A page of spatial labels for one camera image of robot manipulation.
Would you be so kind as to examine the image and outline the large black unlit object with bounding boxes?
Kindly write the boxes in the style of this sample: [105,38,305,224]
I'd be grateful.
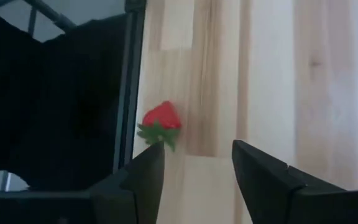
[0,8,129,192]

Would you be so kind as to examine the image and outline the red toy strawberry green leaves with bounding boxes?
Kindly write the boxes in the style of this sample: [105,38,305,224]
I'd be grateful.
[136,100,183,153]

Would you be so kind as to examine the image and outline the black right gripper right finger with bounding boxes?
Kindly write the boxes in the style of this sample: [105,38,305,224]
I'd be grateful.
[231,139,358,224]

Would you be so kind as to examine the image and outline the dark metal strut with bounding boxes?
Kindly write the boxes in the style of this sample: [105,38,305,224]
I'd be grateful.
[0,0,77,37]

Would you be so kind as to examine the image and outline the black aluminium table frame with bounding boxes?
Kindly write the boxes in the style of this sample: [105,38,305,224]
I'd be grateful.
[112,0,148,174]

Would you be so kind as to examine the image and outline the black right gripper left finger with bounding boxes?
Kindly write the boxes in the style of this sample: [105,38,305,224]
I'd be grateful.
[85,141,167,224]

